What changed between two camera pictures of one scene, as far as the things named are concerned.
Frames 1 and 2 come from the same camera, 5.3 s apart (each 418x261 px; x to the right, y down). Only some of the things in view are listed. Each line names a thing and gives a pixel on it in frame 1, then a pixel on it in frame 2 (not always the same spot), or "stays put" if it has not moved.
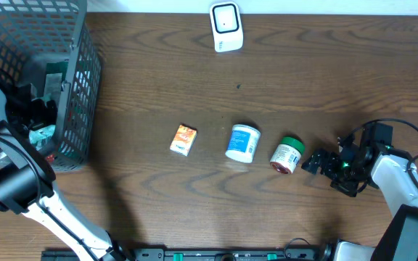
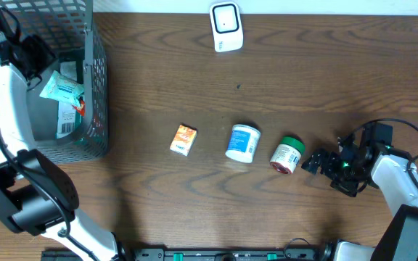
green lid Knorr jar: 287,155 stays put
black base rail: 192,254 stays put
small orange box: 183,140 stays put
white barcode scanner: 226,25 stays put
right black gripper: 328,170 stays put
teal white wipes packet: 40,136 -> 62,88
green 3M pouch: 56,74 -> 69,119
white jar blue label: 243,143 stays put
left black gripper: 37,117 -> 43,51
